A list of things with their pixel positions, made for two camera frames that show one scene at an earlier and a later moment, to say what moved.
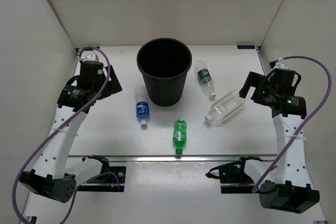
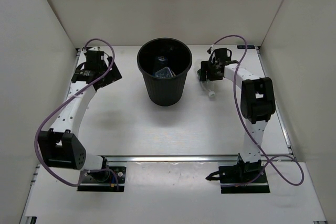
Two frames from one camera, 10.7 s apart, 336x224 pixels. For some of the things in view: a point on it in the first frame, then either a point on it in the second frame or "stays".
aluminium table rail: x=172 y=158 stays
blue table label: x=245 y=46 stays
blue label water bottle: x=142 y=99 → x=161 y=69
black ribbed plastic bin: x=165 y=63 stays
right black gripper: x=256 y=81 → x=207 y=66
